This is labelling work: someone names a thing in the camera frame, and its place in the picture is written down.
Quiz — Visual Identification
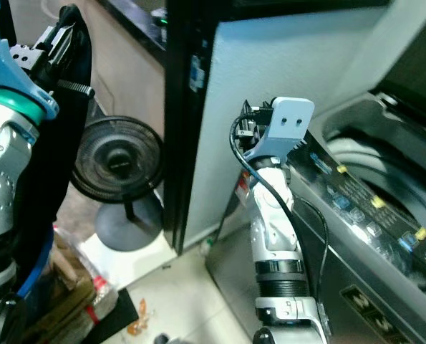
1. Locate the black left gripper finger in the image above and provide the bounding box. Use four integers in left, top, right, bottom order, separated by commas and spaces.
41, 21, 69, 70
61, 7, 84, 74

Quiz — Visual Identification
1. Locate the black garment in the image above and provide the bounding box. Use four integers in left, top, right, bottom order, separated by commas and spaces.
18, 4, 99, 310

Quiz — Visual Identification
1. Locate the grey top-load washing machine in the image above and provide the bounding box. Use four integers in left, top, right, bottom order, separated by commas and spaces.
204, 0, 426, 344

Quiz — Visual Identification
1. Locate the red white washer sticker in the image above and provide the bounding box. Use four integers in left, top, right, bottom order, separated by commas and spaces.
234, 171, 253, 209

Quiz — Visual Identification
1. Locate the dark counter top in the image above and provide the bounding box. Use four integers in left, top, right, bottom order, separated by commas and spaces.
102, 0, 169, 69

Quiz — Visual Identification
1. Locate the tall black-framed grey cabinet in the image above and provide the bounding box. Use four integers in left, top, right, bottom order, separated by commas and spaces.
163, 0, 410, 253

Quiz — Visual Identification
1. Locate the white floor plinth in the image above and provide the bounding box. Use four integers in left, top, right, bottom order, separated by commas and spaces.
77, 229, 181, 287

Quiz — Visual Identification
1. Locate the blue laundry basket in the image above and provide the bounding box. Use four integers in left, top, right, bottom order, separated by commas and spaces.
18, 247, 56, 302

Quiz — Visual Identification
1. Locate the orange crumpled wrapper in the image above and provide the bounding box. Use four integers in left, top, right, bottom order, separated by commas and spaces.
127, 300, 156, 338

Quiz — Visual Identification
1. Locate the small black floor mat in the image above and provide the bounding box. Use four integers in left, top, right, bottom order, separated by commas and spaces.
91, 290, 139, 343

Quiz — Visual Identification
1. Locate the brown cardboard package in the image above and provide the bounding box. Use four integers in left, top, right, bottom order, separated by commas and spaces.
19, 226, 120, 344

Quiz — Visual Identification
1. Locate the light blue left wrist camera mount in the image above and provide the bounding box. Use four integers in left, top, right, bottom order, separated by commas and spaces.
0, 0, 60, 120

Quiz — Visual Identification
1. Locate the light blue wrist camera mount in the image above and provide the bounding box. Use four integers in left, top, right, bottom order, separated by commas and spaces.
0, 0, 60, 120
243, 97, 315, 164

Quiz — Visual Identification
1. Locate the light blue right wrist camera mount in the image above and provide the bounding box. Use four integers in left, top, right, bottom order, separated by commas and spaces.
243, 97, 315, 164

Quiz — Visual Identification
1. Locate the black pedestal fan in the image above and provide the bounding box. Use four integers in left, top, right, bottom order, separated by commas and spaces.
69, 115, 168, 253

